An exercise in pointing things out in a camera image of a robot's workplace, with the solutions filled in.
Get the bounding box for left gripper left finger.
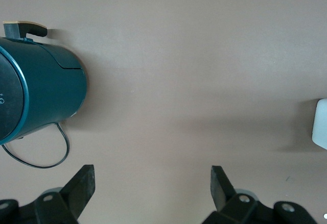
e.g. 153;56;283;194
0;164;96;224

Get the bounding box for thin black bin cable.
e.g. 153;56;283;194
1;122;71;169

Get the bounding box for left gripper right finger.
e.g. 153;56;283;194
201;165;317;224

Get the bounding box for small white lidded bin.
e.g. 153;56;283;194
311;98;327;150

